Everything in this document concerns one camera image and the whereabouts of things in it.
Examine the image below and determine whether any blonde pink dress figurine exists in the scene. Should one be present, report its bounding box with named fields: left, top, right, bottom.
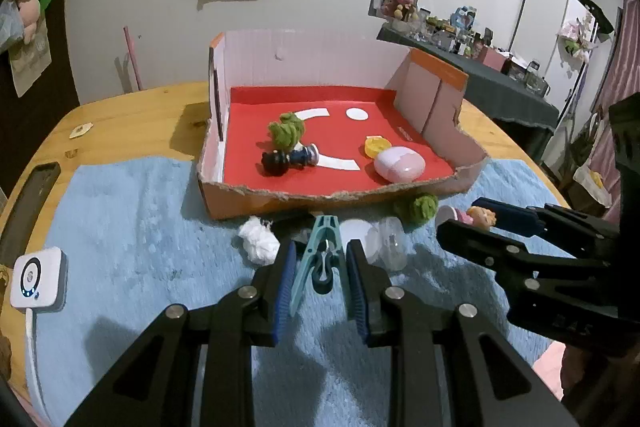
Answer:
left=435, top=204, right=498, bottom=230

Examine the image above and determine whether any white square pocket device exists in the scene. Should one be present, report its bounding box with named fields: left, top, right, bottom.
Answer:
left=10, top=247, right=68, bottom=313

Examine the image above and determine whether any brown paper bag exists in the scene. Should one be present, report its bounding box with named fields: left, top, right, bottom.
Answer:
left=9, top=24, right=53, bottom=98

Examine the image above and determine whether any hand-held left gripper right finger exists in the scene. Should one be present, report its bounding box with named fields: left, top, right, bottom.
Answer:
left=345, top=238, right=581, bottom=427

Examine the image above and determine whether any pink stick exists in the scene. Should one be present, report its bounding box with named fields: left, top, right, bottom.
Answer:
left=123, top=26, right=143, bottom=92

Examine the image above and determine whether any black haired blue figurine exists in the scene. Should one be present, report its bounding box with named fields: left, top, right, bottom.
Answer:
left=261, top=143, right=321, bottom=176

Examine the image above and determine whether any white round jar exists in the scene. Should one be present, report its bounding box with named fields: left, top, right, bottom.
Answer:
left=340, top=219, right=381, bottom=264

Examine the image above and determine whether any green yarn cabbage toy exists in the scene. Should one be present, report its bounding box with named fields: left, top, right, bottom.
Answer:
left=267, top=112, right=306, bottom=148
left=392, top=193, right=440, bottom=225

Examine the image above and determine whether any dark cloth side table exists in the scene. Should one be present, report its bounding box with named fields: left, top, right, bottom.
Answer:
left=377, top=24, right=560, bottom=158

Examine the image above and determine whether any row of small desk items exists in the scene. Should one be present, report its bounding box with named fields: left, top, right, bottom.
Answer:
left=412, top=4, right=551, bottom=95

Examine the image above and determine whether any peach plush toy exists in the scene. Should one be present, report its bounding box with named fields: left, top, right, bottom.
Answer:
left=17, top=0, right=42, bottom=42

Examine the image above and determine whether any white tall cabinet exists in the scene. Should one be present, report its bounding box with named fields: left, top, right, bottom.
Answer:
left=510, top=0, right=596, bottom=108

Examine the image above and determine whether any blue fuzzy mat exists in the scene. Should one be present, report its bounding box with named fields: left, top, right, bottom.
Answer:
left=25, top=156, right=563, bottom=427

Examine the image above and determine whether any teal clothespin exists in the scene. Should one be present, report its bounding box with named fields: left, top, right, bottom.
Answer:
left=289, top=214, right=346, bottom=315

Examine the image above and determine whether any pink storage box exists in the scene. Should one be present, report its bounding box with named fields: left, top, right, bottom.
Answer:
left=477, top=47, right=511, bottom=72

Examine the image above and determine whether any small clear plastic box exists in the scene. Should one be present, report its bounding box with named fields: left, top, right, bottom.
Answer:
left=375, top=217, right=408, bottom=272

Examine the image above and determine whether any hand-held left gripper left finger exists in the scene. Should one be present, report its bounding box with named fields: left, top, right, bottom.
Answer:
left=65, top=239, right=301, bottom=427

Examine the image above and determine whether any clear plastic bag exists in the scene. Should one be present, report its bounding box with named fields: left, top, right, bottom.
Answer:
left=0, top=0, right=26, bottom=52

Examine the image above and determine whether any orange cardboard box red bottom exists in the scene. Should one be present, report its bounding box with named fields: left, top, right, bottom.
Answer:
left=196, top=29, right=490, bottom=222

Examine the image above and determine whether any white strap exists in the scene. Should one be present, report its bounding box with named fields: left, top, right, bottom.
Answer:
left=24, top=309, right=56, bottom=423

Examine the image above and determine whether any white plastic bag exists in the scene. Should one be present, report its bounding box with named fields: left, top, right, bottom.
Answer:
left=575, top=162, right=618, bottom=208

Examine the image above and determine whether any dark brown door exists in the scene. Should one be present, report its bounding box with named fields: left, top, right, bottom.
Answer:
left=0, top=0, right=82, bottom=118

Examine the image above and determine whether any pink curtain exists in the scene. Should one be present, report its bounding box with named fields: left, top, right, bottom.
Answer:
left=590, top=0, right=640, bottom=168

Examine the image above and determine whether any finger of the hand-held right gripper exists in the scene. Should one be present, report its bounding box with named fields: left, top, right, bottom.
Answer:
left=472, top=197, right=623, bottom=258
left=435, top=218, right=616, bottom=294

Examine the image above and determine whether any yellow bottle cap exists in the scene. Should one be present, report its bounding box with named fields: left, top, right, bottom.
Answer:
left=363, top=134, right=392, bottom=158

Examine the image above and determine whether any black phone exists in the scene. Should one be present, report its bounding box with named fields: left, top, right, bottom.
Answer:
left=0, top=162, right=62, bottom=268

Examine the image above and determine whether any white tissue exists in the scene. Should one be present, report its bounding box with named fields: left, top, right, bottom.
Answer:
left=237, top=216, right=281, bottom=265

